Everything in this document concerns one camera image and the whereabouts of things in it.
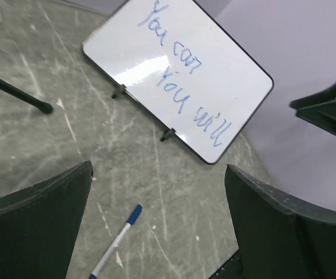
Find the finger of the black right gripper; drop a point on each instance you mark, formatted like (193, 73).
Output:
(322, 115)
(325, 95)

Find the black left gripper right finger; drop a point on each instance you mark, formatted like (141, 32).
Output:
(278, 234)

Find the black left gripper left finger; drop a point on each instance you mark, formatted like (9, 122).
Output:
(39, 225)

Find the black perforated music stand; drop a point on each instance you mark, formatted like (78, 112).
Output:
(44, 107)

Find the white whiteboard black frame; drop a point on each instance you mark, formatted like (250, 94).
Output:
(183, 68)

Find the white whiteboard marker pen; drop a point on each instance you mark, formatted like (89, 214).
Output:
(112, 248)

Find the blue marker cap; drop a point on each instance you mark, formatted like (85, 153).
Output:
(134, 215)

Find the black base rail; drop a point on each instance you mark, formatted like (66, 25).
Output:
(231, 269)

